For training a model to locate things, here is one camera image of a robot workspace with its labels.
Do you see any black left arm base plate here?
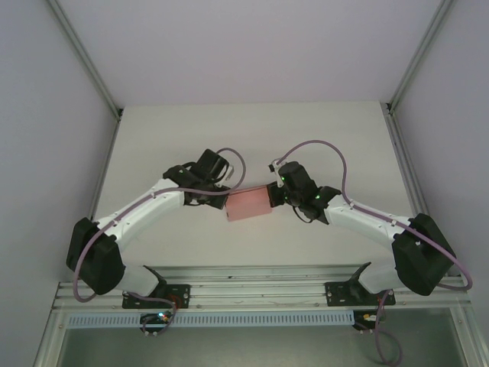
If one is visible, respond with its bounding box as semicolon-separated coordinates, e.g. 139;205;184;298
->
121;283;191;310

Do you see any light blue slotted cable duct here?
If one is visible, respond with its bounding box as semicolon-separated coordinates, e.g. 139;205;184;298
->
66;310;355;329

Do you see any aluminium mounting rail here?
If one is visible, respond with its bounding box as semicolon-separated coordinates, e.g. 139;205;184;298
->
53;263;473;311

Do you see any aluminium frame post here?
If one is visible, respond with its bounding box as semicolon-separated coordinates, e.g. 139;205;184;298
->
384;0;456;115
47;0;124;120

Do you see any small circuit board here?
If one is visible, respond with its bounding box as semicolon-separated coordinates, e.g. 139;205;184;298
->
353;311;383;332
140;312;173;326

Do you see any small right circuit board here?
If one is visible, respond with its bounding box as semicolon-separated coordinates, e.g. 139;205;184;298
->
353;311;383;332

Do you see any pink paper box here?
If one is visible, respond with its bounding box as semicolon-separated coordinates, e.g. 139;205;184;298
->
224;184;273;222

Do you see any grey metal panel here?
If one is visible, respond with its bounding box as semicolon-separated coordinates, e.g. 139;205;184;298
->
33;309;489;367

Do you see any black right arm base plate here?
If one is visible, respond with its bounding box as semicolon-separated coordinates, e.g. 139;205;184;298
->
324;281;397;307

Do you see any small left circuit board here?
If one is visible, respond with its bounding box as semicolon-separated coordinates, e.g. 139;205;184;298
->
140;312;173;326

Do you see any aluminium table side rail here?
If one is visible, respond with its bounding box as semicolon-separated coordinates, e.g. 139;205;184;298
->
380;102;452;276

